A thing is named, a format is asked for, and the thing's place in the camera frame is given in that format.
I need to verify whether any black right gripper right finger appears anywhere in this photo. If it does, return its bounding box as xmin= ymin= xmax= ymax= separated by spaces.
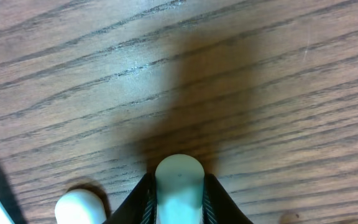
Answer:
xmin=202 ymin=174 xmax=253 ymax=224

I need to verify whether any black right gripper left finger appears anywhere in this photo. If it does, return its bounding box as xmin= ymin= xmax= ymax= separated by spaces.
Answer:
xmin=103 ymin=173 xmax=157 ymax=224

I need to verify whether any mint green plastic knife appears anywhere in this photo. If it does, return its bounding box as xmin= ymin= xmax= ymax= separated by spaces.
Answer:
xmin=155 ymin=154 xmax=204 ymax=224

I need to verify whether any grey plastic knife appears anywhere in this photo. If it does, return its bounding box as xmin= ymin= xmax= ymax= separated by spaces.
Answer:
xmin=55 ymin=189 xmax=107 ymax=224

